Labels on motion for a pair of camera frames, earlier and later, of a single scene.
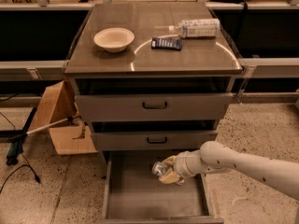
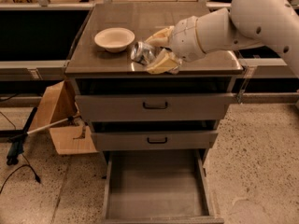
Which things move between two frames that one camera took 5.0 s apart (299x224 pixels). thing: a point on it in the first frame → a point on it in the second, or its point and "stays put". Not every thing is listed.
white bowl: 114,39 stays put
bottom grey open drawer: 134,194 stays put
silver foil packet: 159,168 → 143,52
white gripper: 179,166 → 186,41
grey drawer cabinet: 152,77 stays put
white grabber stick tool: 16,144 stays put
